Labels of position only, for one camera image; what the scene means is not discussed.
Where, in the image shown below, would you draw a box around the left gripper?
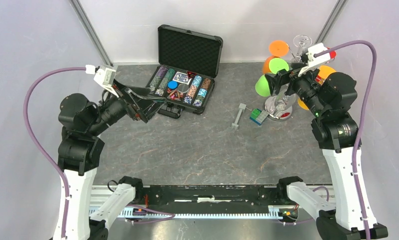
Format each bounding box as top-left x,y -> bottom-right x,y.
88,77 -> 167,134

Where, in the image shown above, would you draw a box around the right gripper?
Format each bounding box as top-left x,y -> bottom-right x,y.
265,61 -> 329,117

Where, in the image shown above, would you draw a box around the green wine glass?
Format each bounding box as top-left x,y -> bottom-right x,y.
255,56 -> 290,97

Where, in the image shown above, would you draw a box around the orange wine glass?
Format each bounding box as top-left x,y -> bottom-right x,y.
261,40 -> 290,74

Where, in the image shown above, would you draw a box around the clear wine glass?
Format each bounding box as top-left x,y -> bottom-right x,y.
269,91 -> 291,117
293,34 -> 313,57

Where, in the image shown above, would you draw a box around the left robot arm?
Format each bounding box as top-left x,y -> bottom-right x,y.
53,82 -> 166,240

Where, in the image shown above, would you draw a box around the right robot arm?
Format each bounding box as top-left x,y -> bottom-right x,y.
263,70 -> 389,240

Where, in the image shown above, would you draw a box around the yellow wine glass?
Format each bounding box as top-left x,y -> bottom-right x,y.
297,65 -> 336,111

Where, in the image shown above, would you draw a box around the chrome wine glass rack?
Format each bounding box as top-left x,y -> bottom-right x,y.
264,53 -> 301,121

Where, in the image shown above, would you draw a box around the red wine glass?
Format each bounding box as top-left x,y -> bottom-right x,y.
321,51 -> 337,66

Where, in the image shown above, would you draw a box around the blue dealer chip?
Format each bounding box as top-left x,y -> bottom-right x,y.
167,80 -> 179,90

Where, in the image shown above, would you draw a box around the grey round puck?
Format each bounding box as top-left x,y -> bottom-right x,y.
177,83 -> 190,93

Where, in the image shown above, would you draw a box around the playing card deck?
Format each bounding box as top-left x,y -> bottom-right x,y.
172,71 -> 191,85

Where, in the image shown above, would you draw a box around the green blue toy bricks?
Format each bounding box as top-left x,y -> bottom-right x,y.
249,108 -> 269,126

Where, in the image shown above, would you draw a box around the black poker chip case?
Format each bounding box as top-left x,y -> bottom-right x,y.
147,24 -> 224,119

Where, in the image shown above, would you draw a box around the grey plastic bar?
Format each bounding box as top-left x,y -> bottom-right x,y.
231,103 -> 247,129

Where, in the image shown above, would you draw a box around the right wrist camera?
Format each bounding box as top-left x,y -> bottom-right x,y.
297,43 -> 331,77

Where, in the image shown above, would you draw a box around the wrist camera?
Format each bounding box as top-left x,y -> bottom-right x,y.
85,64 -> 119,97
297,43 -> 331,77

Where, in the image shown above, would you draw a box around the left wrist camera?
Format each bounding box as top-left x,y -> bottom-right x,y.
85,64 -> 119,97

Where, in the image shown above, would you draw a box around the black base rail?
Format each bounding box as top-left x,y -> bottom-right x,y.
129,184 -> 296,214

